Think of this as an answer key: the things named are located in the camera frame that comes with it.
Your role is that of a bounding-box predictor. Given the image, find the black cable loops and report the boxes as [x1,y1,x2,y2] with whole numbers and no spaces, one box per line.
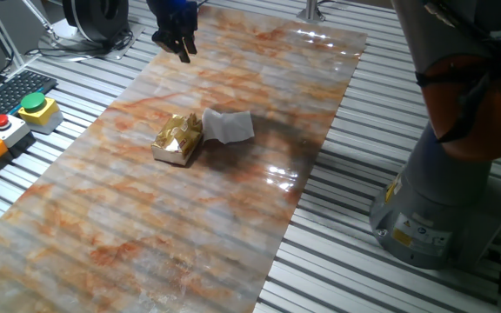
[23,29,135,58]

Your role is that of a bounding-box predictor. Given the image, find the green button yellow box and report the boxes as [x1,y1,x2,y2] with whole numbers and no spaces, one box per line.
[17,91,65,135]

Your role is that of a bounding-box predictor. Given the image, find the black round ring device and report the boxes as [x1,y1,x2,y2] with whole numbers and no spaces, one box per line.
[62,0,130,43]

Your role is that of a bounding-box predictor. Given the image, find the black computer keyboard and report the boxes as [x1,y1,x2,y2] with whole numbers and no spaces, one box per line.
[0,69,59,134]

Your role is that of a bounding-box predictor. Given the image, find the black strap on arm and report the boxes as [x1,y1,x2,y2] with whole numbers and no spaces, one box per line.
[414,37,501,144]

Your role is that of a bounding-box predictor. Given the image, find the marble pattern table mat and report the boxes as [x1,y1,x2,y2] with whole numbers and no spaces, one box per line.
[0,3,368,313]

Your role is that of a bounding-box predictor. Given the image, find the red button white box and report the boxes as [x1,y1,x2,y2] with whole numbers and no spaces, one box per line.
[0,113,31,149]

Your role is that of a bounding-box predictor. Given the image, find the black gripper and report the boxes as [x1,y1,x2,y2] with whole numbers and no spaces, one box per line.
[145,0,200,65]

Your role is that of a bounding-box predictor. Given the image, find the metal base plate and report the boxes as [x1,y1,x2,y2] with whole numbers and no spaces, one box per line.
[37,20,146,61]

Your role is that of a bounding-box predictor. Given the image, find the white paper napkin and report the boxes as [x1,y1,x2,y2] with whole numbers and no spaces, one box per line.
[200,107,257,146]

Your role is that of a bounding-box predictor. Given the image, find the slanted aluminium frame post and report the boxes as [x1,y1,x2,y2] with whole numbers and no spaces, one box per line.
[0,0,26,71]

